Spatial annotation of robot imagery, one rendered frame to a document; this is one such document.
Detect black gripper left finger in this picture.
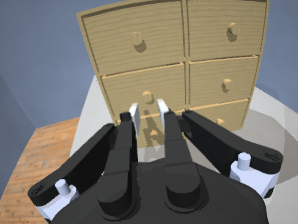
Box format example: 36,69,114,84
27,103,141,224

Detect small tan chest of drawers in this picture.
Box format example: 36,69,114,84
76,0,270,131

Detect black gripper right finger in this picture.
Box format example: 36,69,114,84
157,99,283,208

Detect tan wooden drawer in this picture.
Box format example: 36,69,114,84
186,0,266,58
189,99,248,130
102,62,185,118
137,109,185,147
189,55,259,106
83,1,184,73

